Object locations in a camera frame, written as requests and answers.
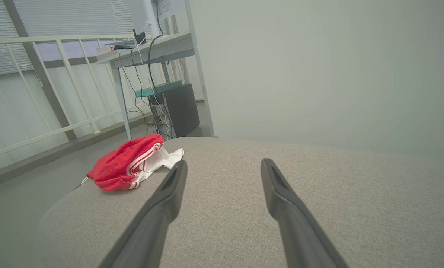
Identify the white paper sign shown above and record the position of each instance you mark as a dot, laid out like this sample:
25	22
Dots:
169	7

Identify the white metal desk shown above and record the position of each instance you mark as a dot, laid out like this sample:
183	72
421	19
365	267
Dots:
169	42

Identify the white round column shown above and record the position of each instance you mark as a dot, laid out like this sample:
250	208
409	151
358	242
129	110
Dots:
150	15

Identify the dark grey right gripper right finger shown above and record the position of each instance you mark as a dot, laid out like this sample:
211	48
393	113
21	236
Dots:
296	223

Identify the wide white partition panel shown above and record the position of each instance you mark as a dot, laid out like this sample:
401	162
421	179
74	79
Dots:
318	74

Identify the black computer tower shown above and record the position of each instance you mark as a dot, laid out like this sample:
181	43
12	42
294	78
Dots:
184	109

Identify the black device on desk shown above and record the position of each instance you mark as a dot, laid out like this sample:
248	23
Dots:
140	37

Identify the red Bulls basketball jersey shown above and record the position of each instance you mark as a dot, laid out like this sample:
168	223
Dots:
125	163

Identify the white window blind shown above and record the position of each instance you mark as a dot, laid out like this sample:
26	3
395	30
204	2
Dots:
73	16

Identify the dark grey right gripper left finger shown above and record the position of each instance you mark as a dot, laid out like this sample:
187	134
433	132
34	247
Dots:
155	219

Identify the white metal railing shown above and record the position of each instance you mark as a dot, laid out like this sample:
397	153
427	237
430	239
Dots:
69	74

